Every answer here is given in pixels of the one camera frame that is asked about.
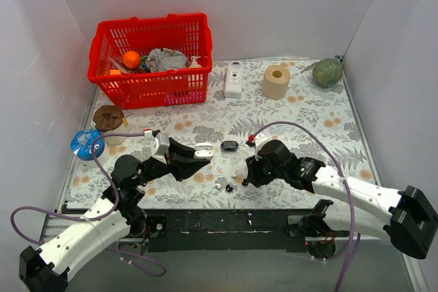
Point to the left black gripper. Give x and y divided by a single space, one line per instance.
170 161

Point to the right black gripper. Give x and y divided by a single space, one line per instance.
255 172

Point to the white earbud charging case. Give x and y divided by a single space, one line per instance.
203 151

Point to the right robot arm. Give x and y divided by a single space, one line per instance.
405 218

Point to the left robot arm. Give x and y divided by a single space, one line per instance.
116 214

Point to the black earbud charging case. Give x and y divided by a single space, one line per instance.
229 146

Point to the black base bar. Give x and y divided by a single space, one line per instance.
230 229

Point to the brown lid cream cup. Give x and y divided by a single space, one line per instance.
110 119

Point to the floral table mat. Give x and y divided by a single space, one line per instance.
310 121

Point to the beige toilet paper roll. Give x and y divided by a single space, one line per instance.
275 82

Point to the white rectangular box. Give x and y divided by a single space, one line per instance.
233 84

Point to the white pump bottle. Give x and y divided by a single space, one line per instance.
194 62

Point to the blue lid white container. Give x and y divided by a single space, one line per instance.
81 147

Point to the crumpled grey cloth bag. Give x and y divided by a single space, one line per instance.
164 59

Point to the clear plastic bag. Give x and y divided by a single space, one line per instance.
117 64

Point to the orange fruit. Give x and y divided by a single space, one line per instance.
131 59

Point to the green melon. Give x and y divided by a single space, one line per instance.
327 72

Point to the red plastic shopping basket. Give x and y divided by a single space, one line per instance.
187 33

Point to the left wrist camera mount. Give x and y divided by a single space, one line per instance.
159 144

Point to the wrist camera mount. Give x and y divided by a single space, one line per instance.
257 142
159 144

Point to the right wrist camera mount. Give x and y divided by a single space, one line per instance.
257 142

